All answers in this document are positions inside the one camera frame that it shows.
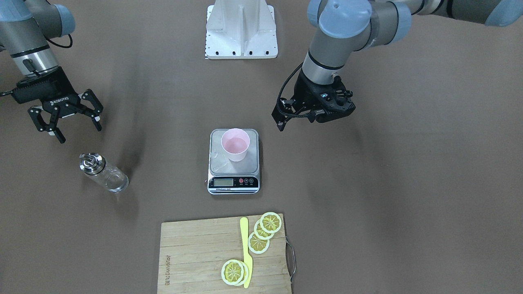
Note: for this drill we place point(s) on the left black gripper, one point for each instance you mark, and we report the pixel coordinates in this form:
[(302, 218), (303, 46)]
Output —
[(304, 93)]

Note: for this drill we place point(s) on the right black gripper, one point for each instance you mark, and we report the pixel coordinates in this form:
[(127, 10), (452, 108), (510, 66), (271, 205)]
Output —
[(60, 99)]

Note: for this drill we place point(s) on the pink plastic cup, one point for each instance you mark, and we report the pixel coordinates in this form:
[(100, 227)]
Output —
[(235, 143)]

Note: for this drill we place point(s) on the glass sauce dispenser bottle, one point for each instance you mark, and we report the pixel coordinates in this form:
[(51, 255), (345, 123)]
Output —
[(107, 175)]

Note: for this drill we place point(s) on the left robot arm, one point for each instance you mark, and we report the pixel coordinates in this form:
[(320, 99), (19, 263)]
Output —
[(346, 26)]

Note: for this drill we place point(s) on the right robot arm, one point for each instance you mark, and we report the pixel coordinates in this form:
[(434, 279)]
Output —
[(27, 28)]

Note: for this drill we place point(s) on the digital kitchen scale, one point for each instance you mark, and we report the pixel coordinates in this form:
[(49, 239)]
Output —
[(226, 177)]

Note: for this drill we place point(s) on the lemon slice near edge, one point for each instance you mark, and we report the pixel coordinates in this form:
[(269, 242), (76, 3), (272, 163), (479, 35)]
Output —
[(270, 222)]

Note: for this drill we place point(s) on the yellow plastic knife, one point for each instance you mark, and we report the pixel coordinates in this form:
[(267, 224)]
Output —
[(247, 259)]

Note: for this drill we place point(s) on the lemon slice on knife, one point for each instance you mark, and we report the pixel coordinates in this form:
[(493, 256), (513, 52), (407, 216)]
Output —
[(235, 272)]

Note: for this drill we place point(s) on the bamboo cutting board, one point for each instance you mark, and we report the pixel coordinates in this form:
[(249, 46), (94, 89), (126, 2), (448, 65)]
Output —
[(192, 253)]

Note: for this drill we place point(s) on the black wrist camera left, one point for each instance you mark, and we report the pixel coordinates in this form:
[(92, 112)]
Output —
[(330, 104)]

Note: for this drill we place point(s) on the white camera mast base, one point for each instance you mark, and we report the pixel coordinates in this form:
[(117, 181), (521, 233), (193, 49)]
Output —
[(240, 29)]

